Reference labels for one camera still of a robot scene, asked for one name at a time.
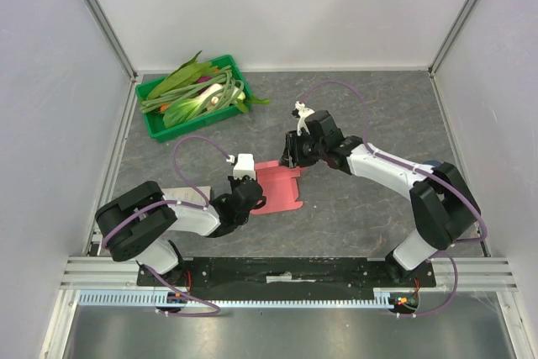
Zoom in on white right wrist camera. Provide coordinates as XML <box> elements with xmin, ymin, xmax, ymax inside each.
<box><xmin>292</xmin><ymin>101</ymin><xmax>315</xmax><ymax>136</ymax></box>

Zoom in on green long beans bundle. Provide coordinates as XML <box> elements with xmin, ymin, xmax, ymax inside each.
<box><xmin>140</xmin><ymin>66</ymin><xmax>245</xmax><ymax>116</ymax></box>

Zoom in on yellow masking tape roll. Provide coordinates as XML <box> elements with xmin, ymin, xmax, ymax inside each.
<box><xmin>423</xmin><ymin>160</ymin><xmax>442</xmax><ymax>167</ymax></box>

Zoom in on light blue cable duct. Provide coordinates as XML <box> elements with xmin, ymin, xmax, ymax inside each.
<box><xmin>77</xmin><ymin>288</ymin><xmax>400</xmax><ymax>308</ymax></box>

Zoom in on pink paper box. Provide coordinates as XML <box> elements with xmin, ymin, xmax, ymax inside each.
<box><xmin>252</xmin><ymin>161</ymin><xmax>305</xmax><ymax>215</ymax></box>

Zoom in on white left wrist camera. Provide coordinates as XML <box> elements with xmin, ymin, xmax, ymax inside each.
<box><xmin>226</xmin><ymin>153</ymin><xmax>256</xmax><ymax>180</ymax></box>

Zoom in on white radish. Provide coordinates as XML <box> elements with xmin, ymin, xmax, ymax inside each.
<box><xmin>199</xmin><ymin>84</ymin><xmax>246</xmax><ymax>107</ymax></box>

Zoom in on green leafy vegetable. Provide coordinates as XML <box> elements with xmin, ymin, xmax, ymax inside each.
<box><xmin>147</xmin><ymin>51</ymin><xmax>213</xmax><ymax>100</ymax></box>

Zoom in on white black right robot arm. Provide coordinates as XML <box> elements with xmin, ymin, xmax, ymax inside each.
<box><xmin>280</xmin><ymin>103</ymin><xmax>481</xmax><ymax>287</ymax></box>

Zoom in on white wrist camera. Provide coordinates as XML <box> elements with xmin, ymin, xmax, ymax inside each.
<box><xmin>292</xmin><ymin>101</ymin><xmax>315</xmax><ymax>136</ymax></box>
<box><xmin>226</xmin><ymin>153</ymin><xmax>256</xmax><ymax>180</ymax></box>

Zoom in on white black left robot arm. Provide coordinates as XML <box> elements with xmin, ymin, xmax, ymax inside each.
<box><xmin>95</xmin><ymin>176</ymin><xmax>266</xmax><ymax>286</ymax></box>

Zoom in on bok choy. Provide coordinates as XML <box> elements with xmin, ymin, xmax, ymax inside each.
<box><xmin>163</xmin><ymin>95</ymin><xmax>211</xmax><ymax>129</ymax></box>

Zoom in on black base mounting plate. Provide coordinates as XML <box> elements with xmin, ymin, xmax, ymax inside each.
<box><xmin>162</xmin><ymin>257</ymin><xmax>436</xmax><ymax>291</ymax></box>

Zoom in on blue white book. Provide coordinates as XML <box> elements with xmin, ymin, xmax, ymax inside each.
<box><xmin>161</xmin><ymin>187</ymin><xmax>206</xmax><ymax>206</ymax></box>

